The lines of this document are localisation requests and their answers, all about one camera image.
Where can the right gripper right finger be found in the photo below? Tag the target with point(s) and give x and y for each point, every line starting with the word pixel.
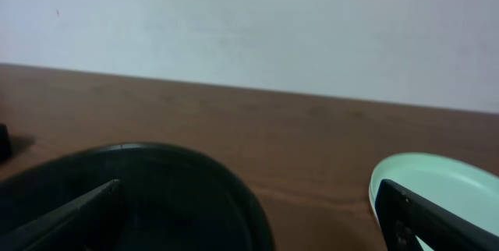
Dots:
pixel 407 220

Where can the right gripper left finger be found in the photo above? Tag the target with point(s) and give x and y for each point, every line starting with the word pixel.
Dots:
pixel 93 221

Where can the mint green plate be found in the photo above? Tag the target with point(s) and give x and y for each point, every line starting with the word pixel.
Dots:
pixel 462 189

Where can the round black tray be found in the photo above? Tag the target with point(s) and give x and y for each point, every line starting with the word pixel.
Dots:
pixel 176 199

